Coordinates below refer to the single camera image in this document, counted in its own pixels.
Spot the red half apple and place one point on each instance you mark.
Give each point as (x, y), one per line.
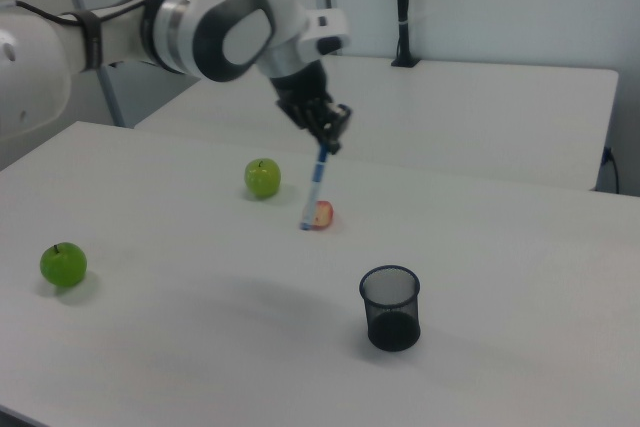
(324, 217)

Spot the blue white marker pen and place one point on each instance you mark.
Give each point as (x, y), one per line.
(315, 183)

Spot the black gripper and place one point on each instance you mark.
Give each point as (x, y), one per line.
(302, 89)

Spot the shiny green apple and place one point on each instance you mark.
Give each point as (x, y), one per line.
(262, 179)

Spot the black mesh pen cup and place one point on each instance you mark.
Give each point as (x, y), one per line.
(395, 332)

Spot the white table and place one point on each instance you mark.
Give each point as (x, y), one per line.
(450, 112)

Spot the black pole stand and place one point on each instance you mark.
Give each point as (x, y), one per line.
(403, 37)

